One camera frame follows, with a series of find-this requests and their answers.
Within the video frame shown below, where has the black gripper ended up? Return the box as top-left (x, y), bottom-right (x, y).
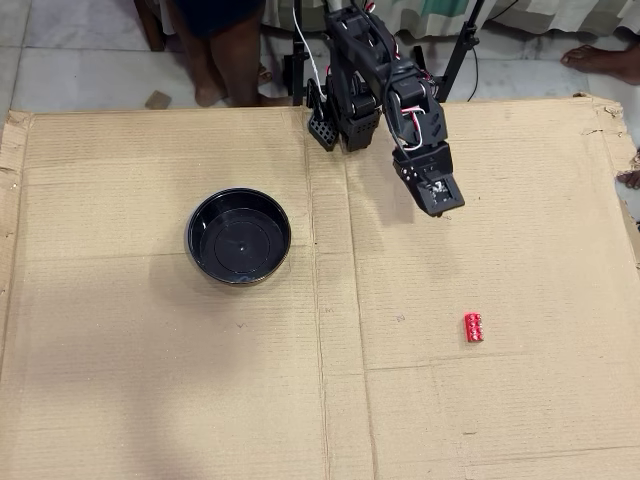
top-left (391, 141), bottom-right (455, 220)

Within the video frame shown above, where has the red lego block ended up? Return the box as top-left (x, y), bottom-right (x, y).
top-left (463, 311), bottom-right (487, 344)

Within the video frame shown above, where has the black table clamp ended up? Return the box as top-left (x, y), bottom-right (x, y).
top-left (305, 77), bottom-right (344, 153)

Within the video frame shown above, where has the black tripod stand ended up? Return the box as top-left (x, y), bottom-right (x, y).
top-left (439, 0), bottom-right (489, 104)

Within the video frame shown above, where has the bare person foot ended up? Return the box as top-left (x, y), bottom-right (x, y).
top-left (617, 147), bottom-right (640, 190)
top-left (559, 43), bottom-right (640, 86)

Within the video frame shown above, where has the black round plastic bowl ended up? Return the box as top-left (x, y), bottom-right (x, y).
top-left (187, 187), bottom-right (293, 287)

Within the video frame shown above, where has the black upright stand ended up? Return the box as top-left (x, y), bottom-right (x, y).
top-left (283, 0), bottom-right (307, 106)

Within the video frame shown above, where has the striped bed sheet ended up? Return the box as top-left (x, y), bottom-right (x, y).
top-left (259, 0), bottom-right (640, 37)

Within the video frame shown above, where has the bare person leg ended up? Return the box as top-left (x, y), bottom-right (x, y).
top-left (168, 0), bottom-right (227, 108)
top-left (209, 0), bottom-right (275, 108)

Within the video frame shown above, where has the small brown cardboard scrap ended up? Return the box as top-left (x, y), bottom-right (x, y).
top-left (144, 89), bottom-right (174, 110)

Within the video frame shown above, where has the large flat cardboard sheet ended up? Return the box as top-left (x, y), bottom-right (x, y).
top-left (0, 92), bottom-right (640, 480)

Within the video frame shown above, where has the brown wooden furniture leg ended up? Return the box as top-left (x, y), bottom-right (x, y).
top-left (133, 0), bottom-right (166, 53)

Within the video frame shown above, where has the white cable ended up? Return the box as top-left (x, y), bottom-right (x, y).
top-left (291, 0), bottom-right (327, 96)

